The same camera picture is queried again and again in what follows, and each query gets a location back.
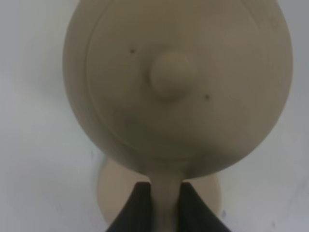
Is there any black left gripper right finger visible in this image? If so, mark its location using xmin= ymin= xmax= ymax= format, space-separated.
xmin=178 ymin=182 xmax=230 ymax=232

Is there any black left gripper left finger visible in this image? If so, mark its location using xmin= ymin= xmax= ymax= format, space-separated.
xmin=106 ymin=182 xmax=153 ymax=232

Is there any beige ceramic teapot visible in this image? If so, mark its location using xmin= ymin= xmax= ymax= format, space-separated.
xmin=63 ymin=0 xmax=293 ymax=232

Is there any beige round teapot saucer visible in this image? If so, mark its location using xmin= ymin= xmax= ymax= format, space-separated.
xmin=97 ymin=158 xmax=222 ymax=225

